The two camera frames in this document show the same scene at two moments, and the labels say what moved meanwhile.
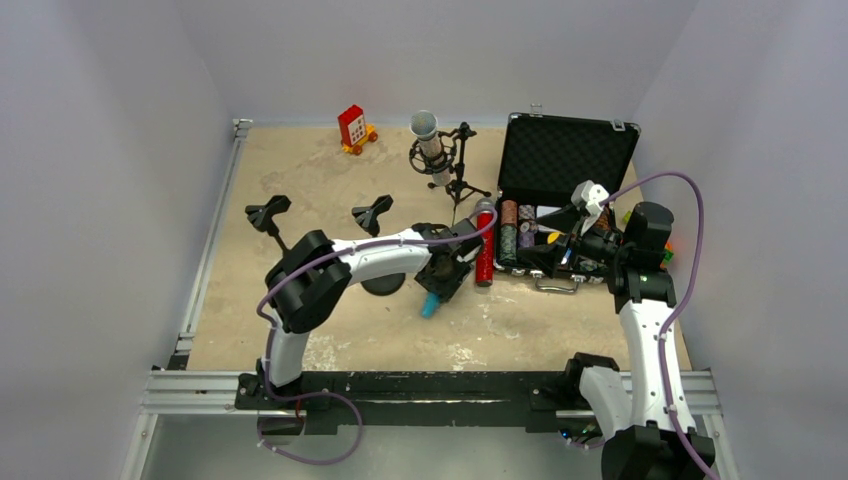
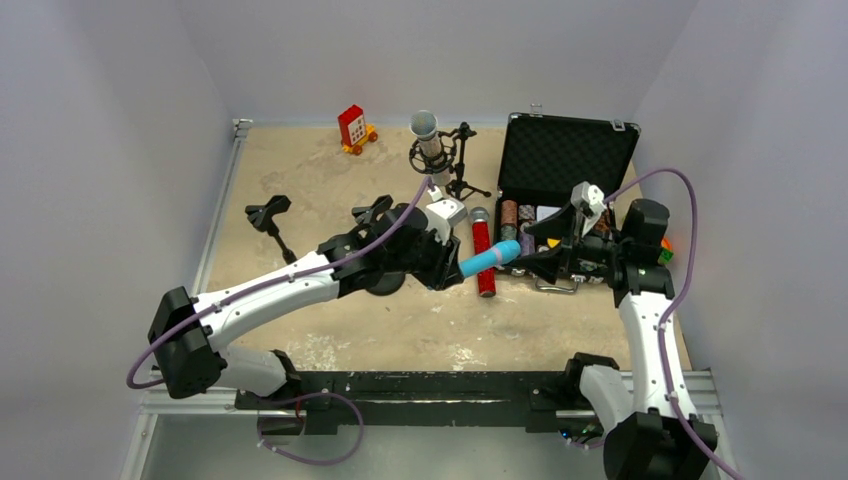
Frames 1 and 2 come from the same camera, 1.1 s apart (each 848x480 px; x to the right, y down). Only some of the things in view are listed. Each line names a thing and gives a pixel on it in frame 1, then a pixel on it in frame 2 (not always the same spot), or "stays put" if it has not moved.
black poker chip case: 542,158 stays put
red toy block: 354,131 stays put
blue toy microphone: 430,306 → 501,253
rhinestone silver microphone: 424,126 stays put
